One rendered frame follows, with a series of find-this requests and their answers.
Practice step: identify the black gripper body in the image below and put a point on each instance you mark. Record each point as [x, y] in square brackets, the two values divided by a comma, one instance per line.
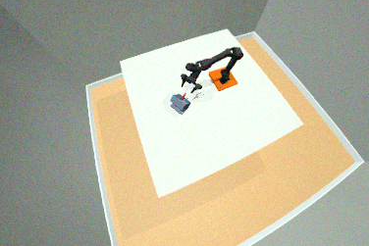
[197, 85]

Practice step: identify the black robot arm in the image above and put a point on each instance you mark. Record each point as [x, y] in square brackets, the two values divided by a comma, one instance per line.
[208, 63]

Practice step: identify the light blue sloped panel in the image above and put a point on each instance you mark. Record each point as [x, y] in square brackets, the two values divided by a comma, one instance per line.
[179, 104]

